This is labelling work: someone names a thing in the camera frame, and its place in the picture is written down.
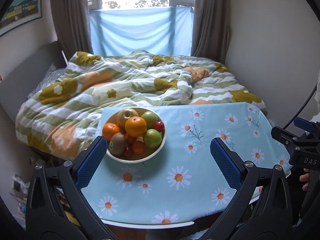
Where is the brown kiwi with sticker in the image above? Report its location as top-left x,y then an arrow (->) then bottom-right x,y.
108,133 -> 126,156

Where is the large orange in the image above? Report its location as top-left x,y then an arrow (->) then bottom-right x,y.
102,122 -> 120,141
125,116 -> 148,138

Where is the small mandarin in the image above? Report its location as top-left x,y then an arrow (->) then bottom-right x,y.
131,140 -> 145,154
125,134 -> 137,145

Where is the small mandarin front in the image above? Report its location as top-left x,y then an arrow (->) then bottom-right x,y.
131,140 -> 145,154

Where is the large yellow pear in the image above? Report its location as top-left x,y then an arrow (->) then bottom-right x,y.
116,108 -> 139,129

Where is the green apple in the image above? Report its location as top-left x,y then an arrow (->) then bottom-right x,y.
143,129 -> 162,148
141,111 -> 158,129

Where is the red cherry tomato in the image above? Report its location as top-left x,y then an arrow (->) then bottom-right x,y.
123,146 -> 133,158
153,121 -> 165,132

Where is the person's right hand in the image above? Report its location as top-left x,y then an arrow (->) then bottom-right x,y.
299,168 -> 310,191

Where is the pile of magazines on floor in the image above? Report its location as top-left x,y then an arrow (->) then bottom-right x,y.
9,174 -> 30,230

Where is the blue daisy tablecloth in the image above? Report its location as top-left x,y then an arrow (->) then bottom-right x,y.
82,102 -> 291,225

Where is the floral striped quilt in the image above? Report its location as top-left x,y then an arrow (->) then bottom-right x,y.
15,50 -> 267,159

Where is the cream bowl with duck print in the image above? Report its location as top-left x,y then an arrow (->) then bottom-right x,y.
97,107 -> 167,164

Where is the grey bed headboard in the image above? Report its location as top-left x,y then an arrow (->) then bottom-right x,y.
1,41 -> 67,122

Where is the patterned pillow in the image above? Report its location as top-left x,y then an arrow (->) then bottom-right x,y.
27,64 -> 65,100

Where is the right brown curtain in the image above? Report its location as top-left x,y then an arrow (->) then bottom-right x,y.
191,0 -> 231,63

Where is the brown curtain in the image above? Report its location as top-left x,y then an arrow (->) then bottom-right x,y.
191,0 -> 231,63
50,0 -> 93,60

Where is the light blue window cloth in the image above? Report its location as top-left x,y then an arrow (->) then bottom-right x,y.
89,7 -> 194,56

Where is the framed houses picture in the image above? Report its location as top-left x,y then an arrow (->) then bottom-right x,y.
1,0 -> 42,36

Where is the left brown curtain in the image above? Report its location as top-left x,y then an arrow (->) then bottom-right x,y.
50,0 -> 93,60

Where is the black cable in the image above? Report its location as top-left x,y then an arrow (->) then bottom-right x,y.
284,80 -> 319,131

